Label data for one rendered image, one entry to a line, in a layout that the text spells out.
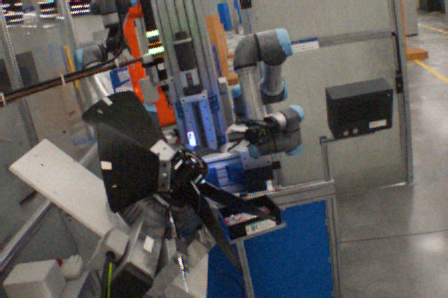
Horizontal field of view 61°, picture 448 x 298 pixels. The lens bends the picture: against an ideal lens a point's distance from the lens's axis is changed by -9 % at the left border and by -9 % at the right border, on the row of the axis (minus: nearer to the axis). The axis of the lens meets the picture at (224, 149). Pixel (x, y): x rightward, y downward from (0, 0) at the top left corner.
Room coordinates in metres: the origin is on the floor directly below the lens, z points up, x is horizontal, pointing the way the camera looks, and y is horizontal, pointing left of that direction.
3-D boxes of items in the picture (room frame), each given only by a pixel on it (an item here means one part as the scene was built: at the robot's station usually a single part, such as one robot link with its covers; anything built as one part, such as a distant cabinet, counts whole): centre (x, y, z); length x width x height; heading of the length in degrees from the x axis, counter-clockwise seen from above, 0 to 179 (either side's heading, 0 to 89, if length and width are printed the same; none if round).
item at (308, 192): (1.62, 0.02, 0.82); 0.90 x 0.04 x 0.08; 87
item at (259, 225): (1.46, -0.04, 0.85); 0.22 x 0.17 x 0.07; 101
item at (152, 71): (1.27, 0.15, 1.50); 0.09 x 0.07 x 0.10; 122
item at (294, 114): (1.57, -0.28, 1.18); 0.11 x 0.08 x 0.09; 124
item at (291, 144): (1.57, -0.26, 1.08); 0.11 x 0.08 x 0.11; 89
